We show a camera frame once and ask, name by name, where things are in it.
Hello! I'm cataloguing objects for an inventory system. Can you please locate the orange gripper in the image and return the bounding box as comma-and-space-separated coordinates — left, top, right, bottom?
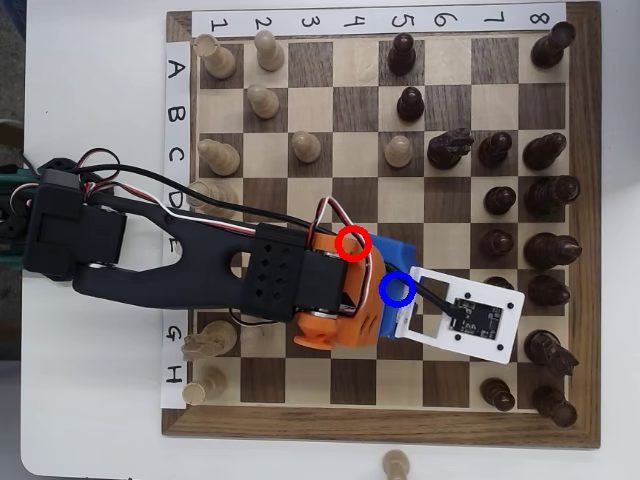
293, 232, 417, 351

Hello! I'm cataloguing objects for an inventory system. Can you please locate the dark wooden knight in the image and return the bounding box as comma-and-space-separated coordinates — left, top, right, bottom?
427, 127, 476, 171
523, 329, 581, 378

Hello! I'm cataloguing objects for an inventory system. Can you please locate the dark wooden bishop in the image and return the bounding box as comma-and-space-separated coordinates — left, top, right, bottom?
526, 274, 572, 309
522, 132, 569, 172

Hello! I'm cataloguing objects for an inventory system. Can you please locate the dark wooden king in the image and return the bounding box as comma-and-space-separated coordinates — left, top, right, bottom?
522, 232, 584, 272

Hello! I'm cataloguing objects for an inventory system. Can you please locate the wooden chess board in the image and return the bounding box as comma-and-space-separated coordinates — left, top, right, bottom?
160, 0, 602, 450

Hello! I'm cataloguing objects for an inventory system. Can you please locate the dark wooden queen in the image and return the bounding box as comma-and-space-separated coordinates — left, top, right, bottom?
523, 175, 583, 217

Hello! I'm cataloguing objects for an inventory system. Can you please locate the light wooden knight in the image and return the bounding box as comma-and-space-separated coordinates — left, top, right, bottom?
180, 320, 239, 362

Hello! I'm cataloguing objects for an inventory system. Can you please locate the dark wooden rook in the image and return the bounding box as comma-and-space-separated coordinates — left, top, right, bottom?
530, 21, 578, 71
531, 385, 579, 429

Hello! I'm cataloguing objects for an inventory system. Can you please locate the light wooden queen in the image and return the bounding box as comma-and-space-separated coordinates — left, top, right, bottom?
185, 180, 241, 223

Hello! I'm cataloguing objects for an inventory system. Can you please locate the light wooden rook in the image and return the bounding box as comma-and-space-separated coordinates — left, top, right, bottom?
181, 367, 227, 405
193, 32, 238, 81

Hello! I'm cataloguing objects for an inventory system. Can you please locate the light wooden bishop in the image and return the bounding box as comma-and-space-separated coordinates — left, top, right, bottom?
197, 138, 242, 178

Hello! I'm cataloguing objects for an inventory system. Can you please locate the white paper strip with numbers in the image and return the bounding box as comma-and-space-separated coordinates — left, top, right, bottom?
191, 2, 568, 39

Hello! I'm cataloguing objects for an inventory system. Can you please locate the white paper strip with letters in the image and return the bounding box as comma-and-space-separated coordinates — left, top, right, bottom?
159, 40, 192, 410

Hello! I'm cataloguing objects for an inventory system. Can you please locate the green base clamp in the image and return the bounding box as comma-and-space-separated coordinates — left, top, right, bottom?
0, 166, 41, 274

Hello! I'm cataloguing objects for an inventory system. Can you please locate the red white black servo wire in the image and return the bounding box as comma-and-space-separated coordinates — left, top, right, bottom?
308, 196, 384, 331
74, 147, 261, 236

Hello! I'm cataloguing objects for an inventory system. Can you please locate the white camera mount with board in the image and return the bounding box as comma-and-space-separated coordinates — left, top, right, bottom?
393, 265, 526, 365

